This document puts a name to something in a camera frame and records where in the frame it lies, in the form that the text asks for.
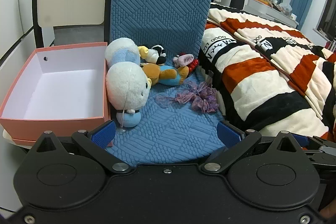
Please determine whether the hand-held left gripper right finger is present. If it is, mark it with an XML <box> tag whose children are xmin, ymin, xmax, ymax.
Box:
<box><xmin>199</xmin><ymin>121</ymin><xmax>307</xmax><ymax>174</ymax></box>

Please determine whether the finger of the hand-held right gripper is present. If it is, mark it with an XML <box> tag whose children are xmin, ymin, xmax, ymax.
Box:
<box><xmin>290</xmin><ymin>134</ymin><xmax>319</xmax><ymax>150</ymax></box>

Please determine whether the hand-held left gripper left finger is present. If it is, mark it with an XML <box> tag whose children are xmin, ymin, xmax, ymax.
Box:
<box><xmin>34</xmin><ymin>120</ymin><xmax>132</xmax><ymax>174</ymax></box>

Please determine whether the purple sheer scrunchie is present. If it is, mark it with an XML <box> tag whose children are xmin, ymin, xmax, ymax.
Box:
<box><xmin>191</xmin><ymin>88</ymin><xmax>220</xmax><ymax>113</ymax></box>

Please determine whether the large white blue plush toy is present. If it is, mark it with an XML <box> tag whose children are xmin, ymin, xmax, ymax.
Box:
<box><xmin>106</xmin><ymin>61</ymin><xmax>152</xmax><ymax>128</ymax></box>

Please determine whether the purple sheer ribbon bow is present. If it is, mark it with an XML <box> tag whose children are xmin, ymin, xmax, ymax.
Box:
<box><xmin>156</xmin><ymin>81</ymin><xmax>208</xmax><ymax>109</ymax></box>

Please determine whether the pink cardboard box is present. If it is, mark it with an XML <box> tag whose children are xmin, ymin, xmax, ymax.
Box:
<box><xmin>0</xmin><ymin>42</ymin><xmax>111</xmax><ymax>141</ymax></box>

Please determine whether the red sequin pouch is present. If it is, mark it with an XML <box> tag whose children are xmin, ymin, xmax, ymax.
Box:
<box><xmin>187</xmin><ymin>58</ymin><xmax>200</xmax><ymax>74</ymax></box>

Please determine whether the small white blue plush toy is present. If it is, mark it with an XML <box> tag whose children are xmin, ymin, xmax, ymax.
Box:
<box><xmin>105</xmin><ymin>38</ymin><xmax>141</xmax><ymax>67</ymax></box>

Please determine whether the brown bear plush toy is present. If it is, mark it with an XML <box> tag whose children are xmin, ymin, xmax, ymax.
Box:
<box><xmin>140</xmin><ymin>63</ymin><xmax>190</xmax><ymax>87</ymax></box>

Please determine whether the small pink plush toy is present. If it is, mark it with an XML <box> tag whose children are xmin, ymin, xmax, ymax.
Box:
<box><xmin>172</xmin><ymin>54</ymin><xmax>195</xmax><ymax>68</ymax></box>

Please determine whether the yellow black white plush toy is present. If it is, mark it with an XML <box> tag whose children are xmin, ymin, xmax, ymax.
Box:
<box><xmin>138</xmin><ymin>45</ymin><xmax>167</xmax><ymax>65</ymax></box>

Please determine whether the striped fleece blanket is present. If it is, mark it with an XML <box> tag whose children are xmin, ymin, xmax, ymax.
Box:
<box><xmin>198</xmin><ymin>2</ymin><xmax>336</xmax><ymax>141</ymax></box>

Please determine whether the pink box lid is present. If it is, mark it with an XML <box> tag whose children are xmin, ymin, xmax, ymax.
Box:
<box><xmin>3</xmin><ymin>130</ymin><xmax>36</xmax><ymax>147</ymax></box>

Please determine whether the window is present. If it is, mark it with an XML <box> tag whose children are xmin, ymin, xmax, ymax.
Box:
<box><xmin>316</xmin><ymin>0</ymin><xmax>336</xmax><ymax>41</ymax></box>

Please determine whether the blue quilted chair cover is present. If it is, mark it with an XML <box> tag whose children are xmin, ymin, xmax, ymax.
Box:
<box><xmin>104</xmin><ymin>0</ymin><xmax>229</xmax><ymax>165</ymax></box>

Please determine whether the white dresser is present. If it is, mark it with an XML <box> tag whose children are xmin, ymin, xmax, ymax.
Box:
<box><xmin>244</xmin><ymin>0</ymin><xmax>300</xmax><ymax>28</ymax></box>

